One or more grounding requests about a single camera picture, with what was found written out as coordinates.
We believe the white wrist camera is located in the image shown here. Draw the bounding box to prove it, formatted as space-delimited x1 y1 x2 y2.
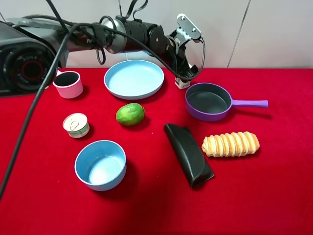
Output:
176 13 202 43

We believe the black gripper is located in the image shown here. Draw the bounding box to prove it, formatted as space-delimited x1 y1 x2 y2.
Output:
165 28 199 82

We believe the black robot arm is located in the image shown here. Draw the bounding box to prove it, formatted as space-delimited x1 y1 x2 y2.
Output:
0 14 202 96

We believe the red tablecloth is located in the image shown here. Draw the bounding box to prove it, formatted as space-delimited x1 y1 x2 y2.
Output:
0 68 313 235

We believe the black glasses case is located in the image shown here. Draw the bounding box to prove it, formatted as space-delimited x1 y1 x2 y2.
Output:
164 123 215 188

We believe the purple frying pan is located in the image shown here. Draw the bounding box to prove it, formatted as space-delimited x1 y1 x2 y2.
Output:
185 83 268 122

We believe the small tin can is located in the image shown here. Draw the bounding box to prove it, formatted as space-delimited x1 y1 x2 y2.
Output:
63 113 89 139

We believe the small white milk carton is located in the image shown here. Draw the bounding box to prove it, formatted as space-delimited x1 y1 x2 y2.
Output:
175 77 191 90

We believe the light blue plate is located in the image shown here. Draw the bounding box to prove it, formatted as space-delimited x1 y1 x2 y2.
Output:
104 60 164 100

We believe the striped bread roll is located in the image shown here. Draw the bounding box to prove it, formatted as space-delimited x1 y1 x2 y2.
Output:
201 131 260 158

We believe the light blue bowl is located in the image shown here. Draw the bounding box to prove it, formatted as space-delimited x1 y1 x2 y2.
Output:
74 140 127 191

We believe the pink saucepan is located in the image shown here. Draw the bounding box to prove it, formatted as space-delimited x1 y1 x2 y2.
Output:
52 71 84 99

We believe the green lime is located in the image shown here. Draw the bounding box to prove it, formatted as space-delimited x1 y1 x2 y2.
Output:
115 103 145 126

